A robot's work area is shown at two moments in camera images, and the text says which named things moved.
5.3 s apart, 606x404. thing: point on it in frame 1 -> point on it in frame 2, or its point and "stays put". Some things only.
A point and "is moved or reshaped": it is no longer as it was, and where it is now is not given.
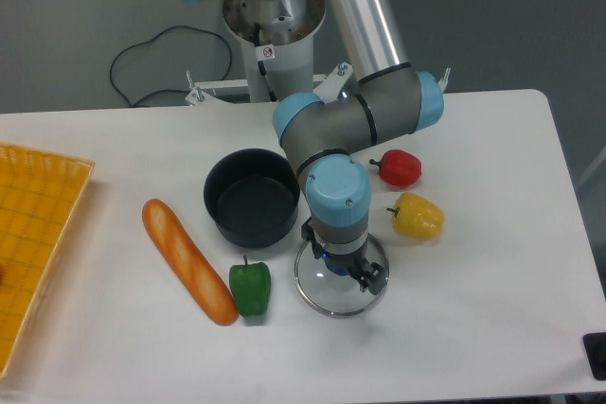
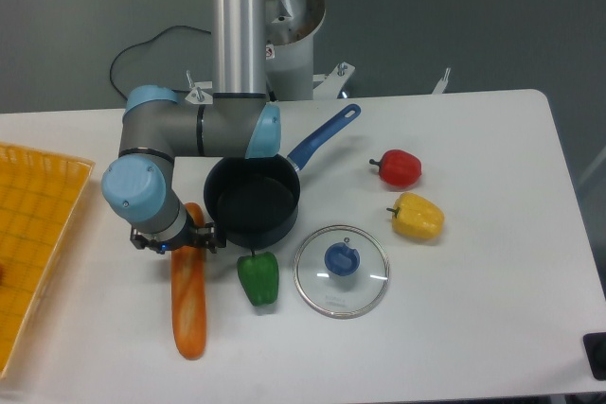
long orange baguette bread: x=188 y=260 is moved or reshaped
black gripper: x=373 y=279 -> x=204 y=236
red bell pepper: x=399 y=167 stays put
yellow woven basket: x=40 y=196 stays put
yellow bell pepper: x=418 y=217 stays put
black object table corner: x=595 y=344 stays put
